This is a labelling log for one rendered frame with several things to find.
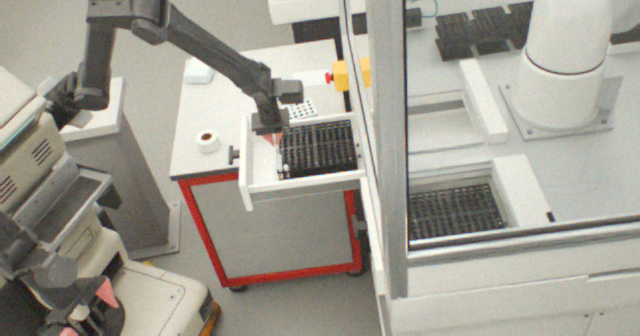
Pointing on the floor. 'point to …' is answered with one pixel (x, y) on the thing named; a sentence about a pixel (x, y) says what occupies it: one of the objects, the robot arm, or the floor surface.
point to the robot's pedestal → (127, 179)
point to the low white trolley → (309, 223)
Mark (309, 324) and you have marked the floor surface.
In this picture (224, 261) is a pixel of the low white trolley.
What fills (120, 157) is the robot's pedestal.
